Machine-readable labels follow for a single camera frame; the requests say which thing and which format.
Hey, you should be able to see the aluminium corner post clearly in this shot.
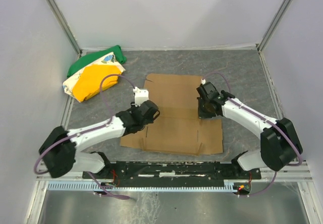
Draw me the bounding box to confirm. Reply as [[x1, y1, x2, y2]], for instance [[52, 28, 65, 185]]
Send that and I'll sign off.
[[257, 0, 293, 53], [46, 0, 82, 55]]

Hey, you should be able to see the light blue cable duct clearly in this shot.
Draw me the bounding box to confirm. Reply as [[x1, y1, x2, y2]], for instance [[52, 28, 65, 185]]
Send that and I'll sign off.
[[47, 181, 237, 193]]

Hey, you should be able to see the right aluminium corner post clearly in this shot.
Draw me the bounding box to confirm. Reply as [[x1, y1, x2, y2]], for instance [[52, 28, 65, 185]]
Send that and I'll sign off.
[[257, 0, 293, 53]]

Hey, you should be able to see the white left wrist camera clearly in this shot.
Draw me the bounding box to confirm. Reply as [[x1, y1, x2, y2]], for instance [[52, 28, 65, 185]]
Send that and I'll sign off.
[[133, 87, 149, 106]]

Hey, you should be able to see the metal front shelf sheet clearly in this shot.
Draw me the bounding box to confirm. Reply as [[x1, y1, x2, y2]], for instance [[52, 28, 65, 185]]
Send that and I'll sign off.
[[39, 184, 309, 223]]

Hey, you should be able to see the aluminium front rail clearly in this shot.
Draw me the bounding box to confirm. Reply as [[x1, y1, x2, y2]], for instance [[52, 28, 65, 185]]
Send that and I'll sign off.
[[48, 161, 311, 183]]

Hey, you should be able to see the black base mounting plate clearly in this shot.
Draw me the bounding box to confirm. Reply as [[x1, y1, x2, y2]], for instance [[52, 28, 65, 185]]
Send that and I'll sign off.
[[93, 161, 261, 188]]

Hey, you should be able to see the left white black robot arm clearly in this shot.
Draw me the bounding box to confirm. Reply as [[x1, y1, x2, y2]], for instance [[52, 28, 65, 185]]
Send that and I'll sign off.
[[38, 100, 160, 179]]

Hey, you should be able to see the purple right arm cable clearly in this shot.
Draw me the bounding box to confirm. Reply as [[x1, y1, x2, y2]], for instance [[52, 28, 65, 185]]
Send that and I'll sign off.
[[204, 72, 303, 198]]

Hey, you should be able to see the left aluminium corner post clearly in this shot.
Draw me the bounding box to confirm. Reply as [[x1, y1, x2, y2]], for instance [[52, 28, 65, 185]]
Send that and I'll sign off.
[[46, 0, 82, 55]]

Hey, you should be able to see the white patterned cloth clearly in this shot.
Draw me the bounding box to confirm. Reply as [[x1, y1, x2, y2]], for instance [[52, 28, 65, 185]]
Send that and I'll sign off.
[[63, 52, 126, 98]]

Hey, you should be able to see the green cloth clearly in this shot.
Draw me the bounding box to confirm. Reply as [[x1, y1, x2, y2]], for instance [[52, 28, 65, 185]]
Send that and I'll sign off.
[[67, 45, 127, 78]]

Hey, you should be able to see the yellow cloth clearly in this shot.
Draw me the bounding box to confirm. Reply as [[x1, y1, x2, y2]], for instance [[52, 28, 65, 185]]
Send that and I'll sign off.
[[72, 65, 124, 102]]

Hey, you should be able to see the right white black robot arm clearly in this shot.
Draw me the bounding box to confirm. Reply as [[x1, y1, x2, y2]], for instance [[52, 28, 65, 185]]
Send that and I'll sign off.
[[197, 79, 303, 172]]

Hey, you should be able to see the brown cardboard box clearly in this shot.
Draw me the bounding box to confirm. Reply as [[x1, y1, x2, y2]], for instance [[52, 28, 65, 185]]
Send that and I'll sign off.
[[120, 73, 223, 156]]

